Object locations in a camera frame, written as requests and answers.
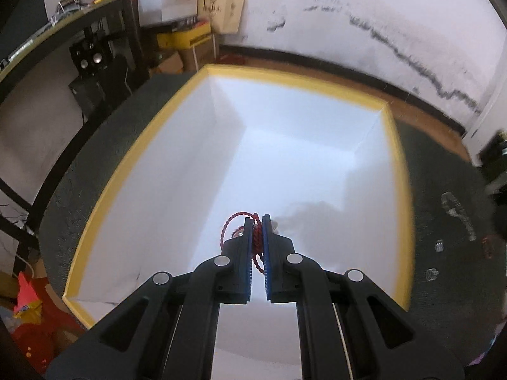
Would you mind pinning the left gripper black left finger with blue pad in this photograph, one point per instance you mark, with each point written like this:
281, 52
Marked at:
166, 329

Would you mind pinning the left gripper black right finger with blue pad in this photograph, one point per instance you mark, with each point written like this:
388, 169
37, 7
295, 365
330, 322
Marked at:
348, 327

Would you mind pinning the dark round textured mat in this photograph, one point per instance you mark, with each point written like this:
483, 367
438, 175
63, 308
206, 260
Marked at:
449, 201

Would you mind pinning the red toy on floor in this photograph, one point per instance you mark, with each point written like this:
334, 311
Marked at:
40, 326

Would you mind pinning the yellow white open box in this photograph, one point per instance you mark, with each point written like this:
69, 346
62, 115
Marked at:
323, 160

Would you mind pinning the black desk with shelf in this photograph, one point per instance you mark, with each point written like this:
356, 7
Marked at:
27, 57

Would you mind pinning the black speaker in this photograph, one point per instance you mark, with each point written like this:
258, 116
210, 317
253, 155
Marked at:
89, 55

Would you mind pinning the yellow cardboard box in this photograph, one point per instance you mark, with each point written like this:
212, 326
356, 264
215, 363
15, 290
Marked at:
185, 39

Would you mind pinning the brown paper bag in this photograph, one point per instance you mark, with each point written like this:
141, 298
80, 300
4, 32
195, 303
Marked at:
224, 16

